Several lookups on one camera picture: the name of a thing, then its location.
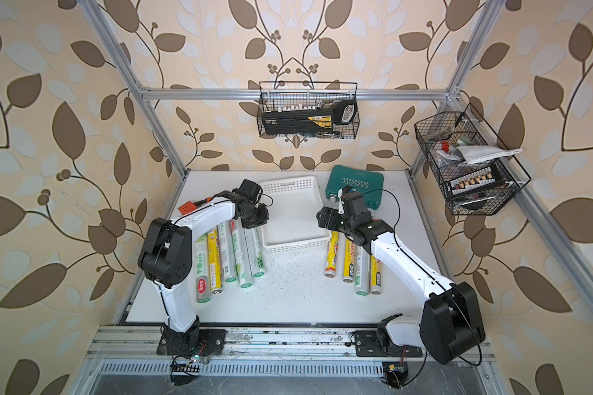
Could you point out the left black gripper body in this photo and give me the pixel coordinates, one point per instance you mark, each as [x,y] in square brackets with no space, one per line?
[260,218]

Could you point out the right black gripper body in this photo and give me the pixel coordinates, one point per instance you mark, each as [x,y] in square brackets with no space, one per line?
[338,221]

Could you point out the green white wrap roll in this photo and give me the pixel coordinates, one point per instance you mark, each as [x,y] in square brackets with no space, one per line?
[227,257]
[255,252]
[242,259]

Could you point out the white perforated plastic basket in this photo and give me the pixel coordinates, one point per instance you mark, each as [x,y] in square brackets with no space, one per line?
[292,223]

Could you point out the yellow wrap roll with salmon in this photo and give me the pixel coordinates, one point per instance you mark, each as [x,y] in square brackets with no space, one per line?
[331,258]

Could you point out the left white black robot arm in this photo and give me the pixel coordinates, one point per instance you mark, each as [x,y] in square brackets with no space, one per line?
[167,257]

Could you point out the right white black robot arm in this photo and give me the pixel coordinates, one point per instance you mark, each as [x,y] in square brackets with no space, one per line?
[450,324]

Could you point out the silver green wrap roll right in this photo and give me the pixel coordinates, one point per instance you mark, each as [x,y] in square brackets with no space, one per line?
[362,272]

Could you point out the yellow wrap roll left group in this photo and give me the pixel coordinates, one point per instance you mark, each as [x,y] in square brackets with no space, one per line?
[215,271]

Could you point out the black yellow tool in basket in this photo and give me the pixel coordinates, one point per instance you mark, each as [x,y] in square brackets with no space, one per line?
[336,119]

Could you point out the white paper in basket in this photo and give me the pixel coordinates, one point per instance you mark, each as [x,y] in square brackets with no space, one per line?
[473,155]

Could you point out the green plastic tool case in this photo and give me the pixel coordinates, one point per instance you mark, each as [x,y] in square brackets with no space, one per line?
[370,184]

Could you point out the drill bit set box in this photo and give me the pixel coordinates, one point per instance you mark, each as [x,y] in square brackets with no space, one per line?
[475,182]

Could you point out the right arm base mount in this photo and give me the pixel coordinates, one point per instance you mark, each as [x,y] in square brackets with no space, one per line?
[376,344]

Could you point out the back black wire basket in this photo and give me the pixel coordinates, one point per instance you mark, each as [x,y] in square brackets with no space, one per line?
[283,92]

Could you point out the black wire basket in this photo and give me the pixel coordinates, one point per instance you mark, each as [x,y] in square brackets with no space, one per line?
[283,92]
[440,134]

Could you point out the right black wire basket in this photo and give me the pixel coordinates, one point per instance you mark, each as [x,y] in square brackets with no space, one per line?
[440,134]

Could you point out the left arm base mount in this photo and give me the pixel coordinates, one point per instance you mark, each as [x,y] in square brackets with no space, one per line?
[203,342]

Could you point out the aluminium front rail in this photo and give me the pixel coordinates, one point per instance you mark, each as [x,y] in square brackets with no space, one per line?
[125,342]

